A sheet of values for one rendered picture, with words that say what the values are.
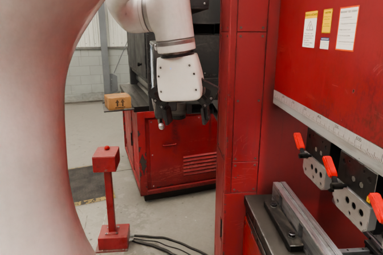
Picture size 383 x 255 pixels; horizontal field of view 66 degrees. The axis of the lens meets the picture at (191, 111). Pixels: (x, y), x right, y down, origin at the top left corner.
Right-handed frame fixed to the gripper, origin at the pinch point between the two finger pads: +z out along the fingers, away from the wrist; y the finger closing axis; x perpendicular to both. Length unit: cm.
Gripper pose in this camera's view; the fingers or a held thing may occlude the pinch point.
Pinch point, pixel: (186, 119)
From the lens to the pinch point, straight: 69.8
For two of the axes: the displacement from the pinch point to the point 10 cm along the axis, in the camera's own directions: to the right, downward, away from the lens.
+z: 1.3, 9.5, 2.9
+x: 3.1, -3.1, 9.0
